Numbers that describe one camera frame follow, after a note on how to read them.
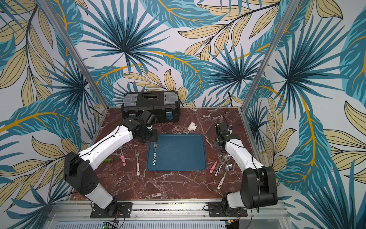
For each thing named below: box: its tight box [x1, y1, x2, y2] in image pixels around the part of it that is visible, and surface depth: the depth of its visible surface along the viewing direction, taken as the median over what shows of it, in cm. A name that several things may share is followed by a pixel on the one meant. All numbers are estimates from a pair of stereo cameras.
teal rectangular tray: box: [146, 133, 207, 172], surface depth 96 cm
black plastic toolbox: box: [121, 91, 181, 123], surface depth 102 cm
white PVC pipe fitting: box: [187, 121, 198, 132], surface depth 108 cm
